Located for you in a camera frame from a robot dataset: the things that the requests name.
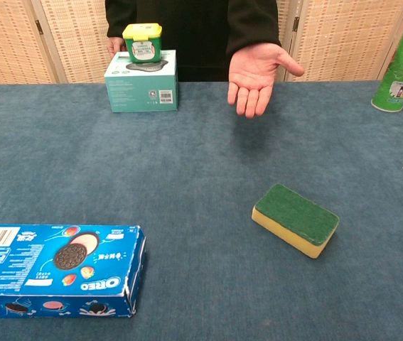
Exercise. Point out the person's right hand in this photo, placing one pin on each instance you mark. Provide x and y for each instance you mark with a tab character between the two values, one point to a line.
115	45

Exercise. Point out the person's left hand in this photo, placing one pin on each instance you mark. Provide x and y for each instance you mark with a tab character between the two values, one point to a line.
256	76

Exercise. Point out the green and yellow sponge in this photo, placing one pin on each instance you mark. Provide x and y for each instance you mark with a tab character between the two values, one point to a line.
295	213

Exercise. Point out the person's right forearm black sleeve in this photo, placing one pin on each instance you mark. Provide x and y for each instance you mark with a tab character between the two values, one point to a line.
114	19

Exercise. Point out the person's left forearm black sleeve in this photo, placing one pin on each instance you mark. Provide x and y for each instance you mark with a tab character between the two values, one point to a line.
252	25

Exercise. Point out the green tub with yellow lid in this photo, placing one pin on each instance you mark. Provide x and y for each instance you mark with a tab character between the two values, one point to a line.
143	44

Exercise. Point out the woven folding screen panel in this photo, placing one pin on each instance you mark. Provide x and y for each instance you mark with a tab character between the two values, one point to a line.
387	62
76	39
339	39
2	39

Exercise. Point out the teal cardboard product box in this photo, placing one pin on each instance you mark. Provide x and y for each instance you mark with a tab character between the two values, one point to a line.
133	89

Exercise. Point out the dark metal screen hinge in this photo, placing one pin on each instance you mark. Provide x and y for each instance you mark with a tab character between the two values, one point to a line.
296	23
39	27

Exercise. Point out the person's black sweater torso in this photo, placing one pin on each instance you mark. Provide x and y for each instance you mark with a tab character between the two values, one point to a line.
194	35

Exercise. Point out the blue carpet table cover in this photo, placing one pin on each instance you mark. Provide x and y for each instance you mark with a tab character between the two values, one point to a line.
187	170

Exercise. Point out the green chips can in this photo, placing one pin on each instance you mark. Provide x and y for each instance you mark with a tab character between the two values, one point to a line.
402	64

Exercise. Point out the blue Oreo cookie box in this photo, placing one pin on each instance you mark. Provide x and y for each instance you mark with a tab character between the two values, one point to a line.
44	270

